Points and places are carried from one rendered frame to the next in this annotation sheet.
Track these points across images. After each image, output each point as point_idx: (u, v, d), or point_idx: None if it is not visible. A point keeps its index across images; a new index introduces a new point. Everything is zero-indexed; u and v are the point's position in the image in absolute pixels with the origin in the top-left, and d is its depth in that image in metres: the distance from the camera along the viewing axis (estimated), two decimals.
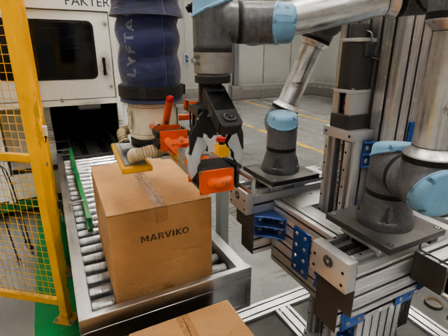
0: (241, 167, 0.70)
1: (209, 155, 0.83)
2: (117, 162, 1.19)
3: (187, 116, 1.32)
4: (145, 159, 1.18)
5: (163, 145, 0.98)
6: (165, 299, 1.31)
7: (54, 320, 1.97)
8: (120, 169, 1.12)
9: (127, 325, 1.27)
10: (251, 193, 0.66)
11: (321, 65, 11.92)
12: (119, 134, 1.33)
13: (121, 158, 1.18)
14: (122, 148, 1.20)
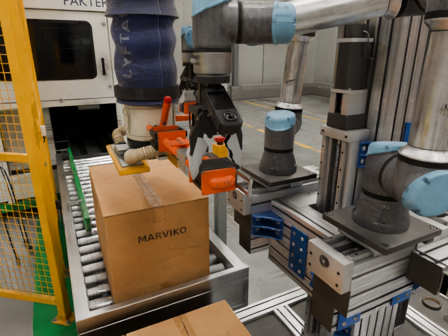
0: (239, 167, 0.70)
1: (209, 156, 0.84)
2: (113, 163, 1.18)
3: (183, 117, 1.32)
4: (142, 160, 1.17)
5: (161, 145, 0.98)
6: (163, 299, 1.31)
7: (53, 320, 1.97)
8: (117, 170, 1.11)
9: (125, 325, 1.27)
10: (248, 193, 0.66)
11: (321, 65, 11.92)
12: (114, 135, 1.33)
13: (118, 159, 1.17)
14: (119, 149, 1.19)
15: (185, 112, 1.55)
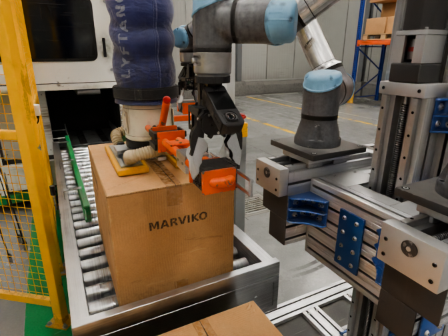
0: (239, 167, 0.70)
1: (209, 156, 0.84)
2: (112, 164, 1.18)
3: (181, 117, 1.32)
4: (141, 161, 1.17)
5: (161, 145, 0.98)
6: (179, 300, 1.07)
7: (47, 323, 1.73)
8: (115, 170, 1.11)
9: (133, 332, 1.03)
10: (249, 193, 0.66)
11: None
12: (113, 136, 1.32)
13: (117, 160, 1.17)
14: (117, 150, 1.19)
15: (184, 112, 1.55)
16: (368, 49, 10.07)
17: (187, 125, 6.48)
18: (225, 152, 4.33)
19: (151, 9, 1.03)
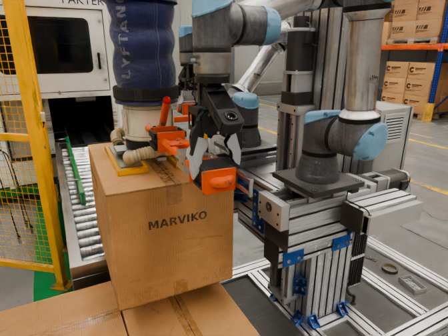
0: (239, 167, 0.70)
1: (209, 156, 0.83)
2: (112, 164, 1.18)
3: (181, 118, 1.32)
4: (141, 161, 1.17)
5: (161, 146, 0.97)
6: None
7: (51, 287, 2.19)
8: (115, 171, 1.11)
9: None
10: (249, 193, 0.65)
11: None
12: (113, 137, 1.32)
13: (117, 160, 1.17)
14: (117, 150, 1.18)
15: (184, 113, 1.55)
16: None
17: (179, 126, 6.93)
18: (209, 151, 4.78)
19: (152, 10, 1.03)
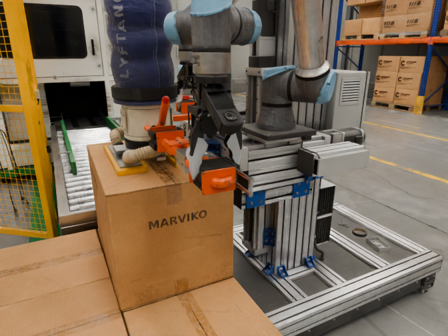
0: (239, 167, 0.70)
1: (209, 156, 0.84)
2: (111, 164, 1.18)
3: (180, 117, 1.31)
4: (140, 161, 1.17)
5: (160, 145, 0.97)
6: None
7: None
8: (115, 171, 1.11)
9: (97, 225, 1.63)
10: (249, 193, 0.65)
11: None
12: (111, 136, 1.32)
13: (116, 160, 1.17)
14: (116, 150, 1.18)
15: (183, 112, 1.55)
16: (349, 49, 10.68)
17: None
18: None
19: (149, 9, 1.02)
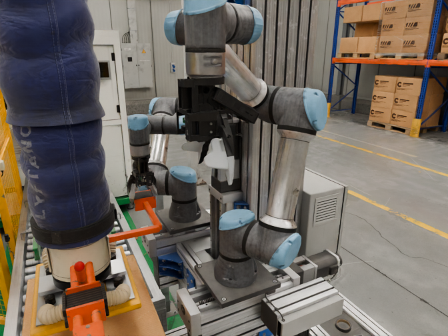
0: None
1: None
2: (33, 309, 0.98)
3: (123, 236, 1.12)
4: None
5: (72, 323, 0.78)
6: None
7: None
8: (31, 327, 0.91)
9: None
10: None
11: None
12: (43, 257, 1.13)
13: (37, 305, 0.97)
14: (39, 291, 0.99)
15: (137, 209, 1.36)
16: (346, 63, 10.52)
17: None
18: None
19: (66, 144, 0.83)
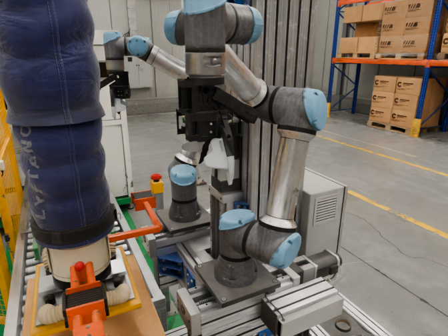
0: None
1: None
2: (33, 309, 0.98)
3: (123, 236, 1.12)
4: None
5: (72, 323, 0.78)
6: None
7: None
8: (31, 327, 0.91)
9: None
10: None
11: None
12: (43, 257, 1.13)
13: (37, 305, 0.97)
14: (39, 291, 0.99)
15: (137, 209, 1.35)
16: (346, 63, 10.52)
17: None
18: None
19: (66, 144, 0.83)
